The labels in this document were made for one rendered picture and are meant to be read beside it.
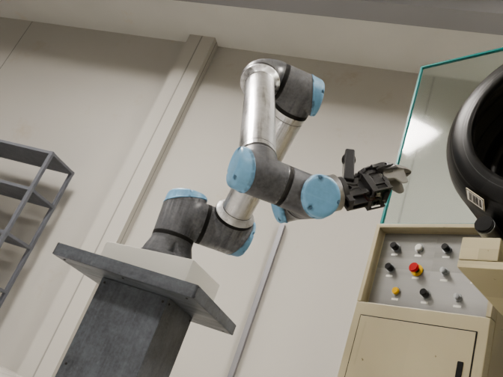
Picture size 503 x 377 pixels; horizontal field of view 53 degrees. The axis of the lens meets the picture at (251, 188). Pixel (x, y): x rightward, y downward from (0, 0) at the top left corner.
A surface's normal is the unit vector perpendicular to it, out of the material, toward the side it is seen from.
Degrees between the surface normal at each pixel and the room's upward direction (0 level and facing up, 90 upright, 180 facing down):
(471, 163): 96
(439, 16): 180
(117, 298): 90
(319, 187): 102
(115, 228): 90
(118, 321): 90
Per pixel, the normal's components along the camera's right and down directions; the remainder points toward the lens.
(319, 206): 0.33, -0.05
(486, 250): -0.63, -0.50
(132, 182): -0.19, -0.47
